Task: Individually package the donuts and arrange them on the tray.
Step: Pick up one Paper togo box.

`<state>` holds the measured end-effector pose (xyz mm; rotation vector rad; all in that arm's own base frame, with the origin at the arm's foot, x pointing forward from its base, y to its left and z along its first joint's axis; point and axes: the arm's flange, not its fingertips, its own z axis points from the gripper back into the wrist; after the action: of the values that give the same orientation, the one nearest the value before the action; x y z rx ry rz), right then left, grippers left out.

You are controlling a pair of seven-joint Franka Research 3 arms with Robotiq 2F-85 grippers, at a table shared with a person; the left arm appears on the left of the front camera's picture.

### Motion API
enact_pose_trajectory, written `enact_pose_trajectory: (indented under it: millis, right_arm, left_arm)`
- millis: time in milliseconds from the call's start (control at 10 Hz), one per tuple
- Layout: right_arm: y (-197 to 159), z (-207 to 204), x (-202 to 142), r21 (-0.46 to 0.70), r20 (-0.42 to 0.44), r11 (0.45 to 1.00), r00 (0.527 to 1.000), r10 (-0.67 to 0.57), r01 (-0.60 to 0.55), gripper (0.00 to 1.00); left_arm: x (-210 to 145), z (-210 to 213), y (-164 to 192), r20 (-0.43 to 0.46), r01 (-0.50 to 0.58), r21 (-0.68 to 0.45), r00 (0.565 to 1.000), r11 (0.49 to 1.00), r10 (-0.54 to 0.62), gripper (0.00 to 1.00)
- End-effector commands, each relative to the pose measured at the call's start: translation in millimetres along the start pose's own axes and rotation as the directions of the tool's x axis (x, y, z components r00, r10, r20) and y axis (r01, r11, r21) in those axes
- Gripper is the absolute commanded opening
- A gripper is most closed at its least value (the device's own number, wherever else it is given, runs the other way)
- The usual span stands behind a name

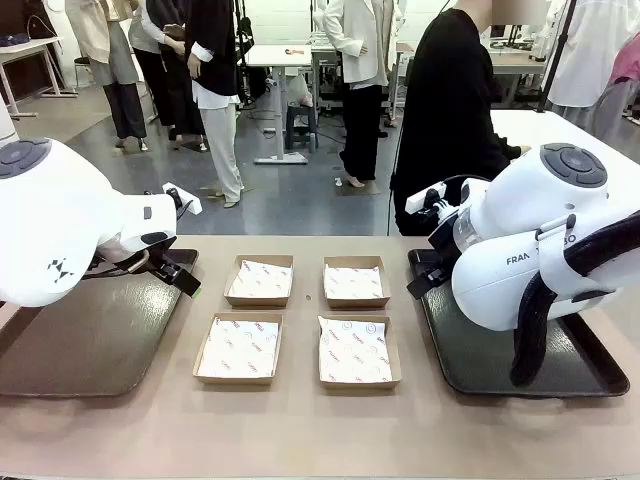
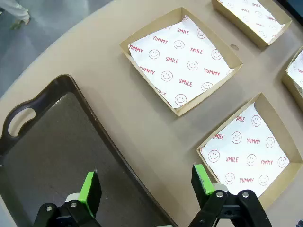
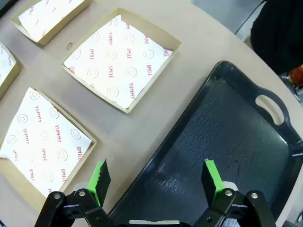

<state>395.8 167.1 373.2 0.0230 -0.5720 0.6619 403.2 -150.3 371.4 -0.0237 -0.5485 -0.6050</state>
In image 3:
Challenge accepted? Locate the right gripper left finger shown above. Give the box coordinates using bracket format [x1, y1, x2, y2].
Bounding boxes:
[34, 156, 114, 227]

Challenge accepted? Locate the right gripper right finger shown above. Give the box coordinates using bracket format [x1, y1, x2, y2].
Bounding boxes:
[191, 158, 277, 227]

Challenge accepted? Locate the white smiley print paper liner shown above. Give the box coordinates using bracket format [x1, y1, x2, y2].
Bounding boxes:
[0, 44, 16, 88]
[18, 0, 85, 42]
[0, 87, 93, 198]
[63, 15, 173, 110]

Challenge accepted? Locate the brown plastic serving tray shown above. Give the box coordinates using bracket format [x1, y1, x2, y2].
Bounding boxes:
[0, 0, 19, 17]

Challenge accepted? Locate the person in black cardigan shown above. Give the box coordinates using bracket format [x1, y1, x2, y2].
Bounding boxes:
[250, 0, 303, 74]

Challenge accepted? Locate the black plastic serving tray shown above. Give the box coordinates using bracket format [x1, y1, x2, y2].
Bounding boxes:
[107, 61, 303, 227]

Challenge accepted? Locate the orange bag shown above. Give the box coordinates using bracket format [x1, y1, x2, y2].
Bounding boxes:
[287, 67, 303, 88]

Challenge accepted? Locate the kraft cardboard box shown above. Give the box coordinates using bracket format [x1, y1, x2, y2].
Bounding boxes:
[10, 0, 92, 47]
[61, 7, 182, 114]
[0, 87, 98, 212]
[0, 42, 22, 100]

